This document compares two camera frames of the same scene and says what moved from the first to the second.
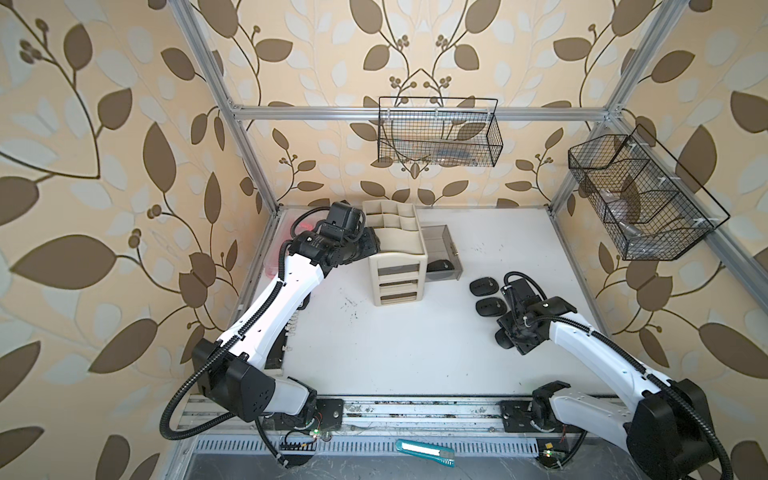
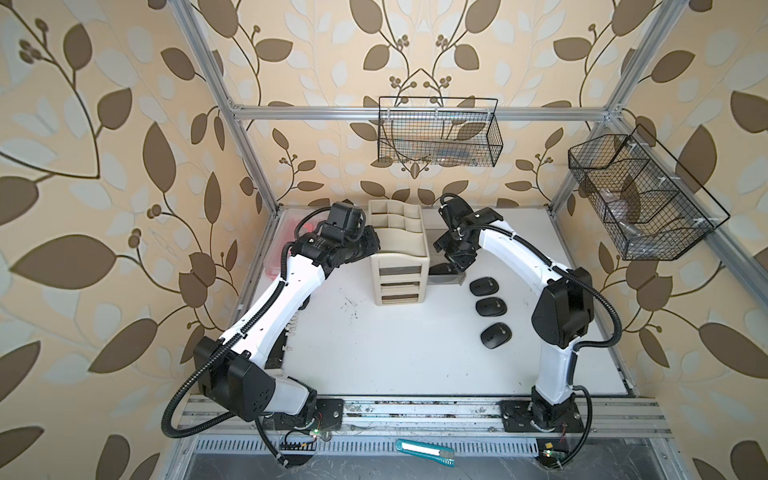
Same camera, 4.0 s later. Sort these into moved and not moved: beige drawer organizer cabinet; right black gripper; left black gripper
Moved: right black gripper
Not moved: left black gripper; beige drawer organizer cabinet
